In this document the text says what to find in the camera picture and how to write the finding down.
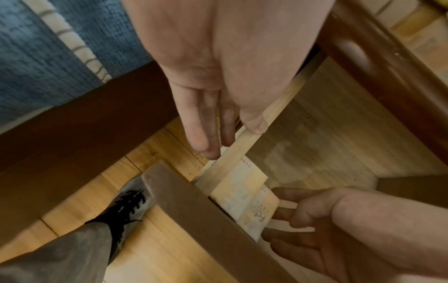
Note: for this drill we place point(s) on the person's left hand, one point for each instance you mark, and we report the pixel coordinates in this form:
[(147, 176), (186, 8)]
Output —
[(224, 41)]

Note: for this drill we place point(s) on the dark brown wooden bed frame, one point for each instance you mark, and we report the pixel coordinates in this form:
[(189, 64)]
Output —
[(87, 132)]

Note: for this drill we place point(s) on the wooden drawer brown front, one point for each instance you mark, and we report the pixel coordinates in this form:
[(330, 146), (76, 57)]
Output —
[(332, 132)]

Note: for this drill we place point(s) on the blue woven blanket white trim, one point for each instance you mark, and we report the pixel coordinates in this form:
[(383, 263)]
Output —
[(42, 60)]

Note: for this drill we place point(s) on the grey trouser leg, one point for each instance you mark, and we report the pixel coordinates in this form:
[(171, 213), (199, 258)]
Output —
[(56, 257)]

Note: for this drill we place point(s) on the dark brown wooden cabinet frame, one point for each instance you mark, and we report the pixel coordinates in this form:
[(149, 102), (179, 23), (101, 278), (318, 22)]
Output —
[(385, 69)]

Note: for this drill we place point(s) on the grey shoe black laces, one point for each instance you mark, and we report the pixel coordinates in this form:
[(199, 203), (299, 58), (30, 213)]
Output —
[(129, 204)]

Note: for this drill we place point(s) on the person's right forearm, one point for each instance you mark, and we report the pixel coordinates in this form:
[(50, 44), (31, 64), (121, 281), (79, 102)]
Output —
[(402, 235)]

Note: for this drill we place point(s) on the orange white printed paper packet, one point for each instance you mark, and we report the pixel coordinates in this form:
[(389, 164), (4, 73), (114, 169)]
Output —
[(255, 212)]

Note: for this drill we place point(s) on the person's right hand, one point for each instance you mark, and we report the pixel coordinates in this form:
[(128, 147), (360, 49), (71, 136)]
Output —
[(315, 240)]

